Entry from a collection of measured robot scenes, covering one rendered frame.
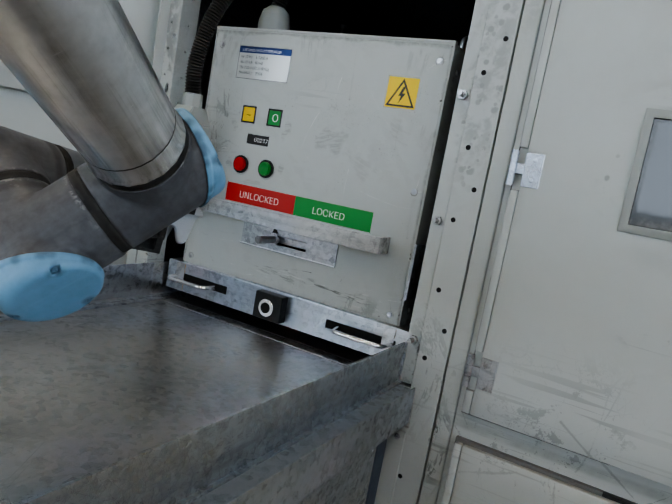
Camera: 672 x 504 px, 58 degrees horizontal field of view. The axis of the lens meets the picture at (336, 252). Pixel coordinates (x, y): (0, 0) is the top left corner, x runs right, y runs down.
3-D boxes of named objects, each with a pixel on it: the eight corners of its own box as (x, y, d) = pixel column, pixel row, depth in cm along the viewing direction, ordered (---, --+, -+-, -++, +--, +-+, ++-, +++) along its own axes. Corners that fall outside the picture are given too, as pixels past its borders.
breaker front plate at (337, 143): (393, 335, 102) (451, 43, 95) (179, 267, 124) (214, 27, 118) (396, 334, 103) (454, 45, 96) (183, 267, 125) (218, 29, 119)
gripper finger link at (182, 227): (192, 246, 90) (147, 236, 82) (202, 207, 90) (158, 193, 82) (208, 250, 89) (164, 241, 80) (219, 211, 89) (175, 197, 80)
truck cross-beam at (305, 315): (402, 366, 101) (409, 331, 100) (165, 285, 126) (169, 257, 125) (414, 360, 105) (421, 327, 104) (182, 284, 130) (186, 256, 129)
